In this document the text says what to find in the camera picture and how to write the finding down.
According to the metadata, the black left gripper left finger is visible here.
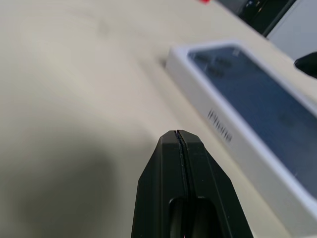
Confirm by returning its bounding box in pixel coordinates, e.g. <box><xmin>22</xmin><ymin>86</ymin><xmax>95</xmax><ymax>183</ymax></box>
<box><xmin>131</xmin><ymin>130</ymin><xmax>197</xmax><ymax>238</ymax></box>

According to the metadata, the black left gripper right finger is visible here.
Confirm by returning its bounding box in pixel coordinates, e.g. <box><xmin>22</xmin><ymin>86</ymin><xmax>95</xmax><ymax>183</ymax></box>
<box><xmin>178</xmin><ymin>130</ymin><xmax>253</xmax><ymax>238</ymax></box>

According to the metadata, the white box lid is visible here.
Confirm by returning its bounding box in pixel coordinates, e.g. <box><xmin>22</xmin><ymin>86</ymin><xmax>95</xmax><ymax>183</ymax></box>
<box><xmin>165</xmin><ymin>38</ymin><xmax>317</xmax><ymax>238</ymax></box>

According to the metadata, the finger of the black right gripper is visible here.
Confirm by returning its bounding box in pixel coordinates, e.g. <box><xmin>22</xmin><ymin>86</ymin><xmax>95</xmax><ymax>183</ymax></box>
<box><xmin>294</xmin><ymin>50</ymin><xmax>317</xmax><ymax>80</ymax></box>

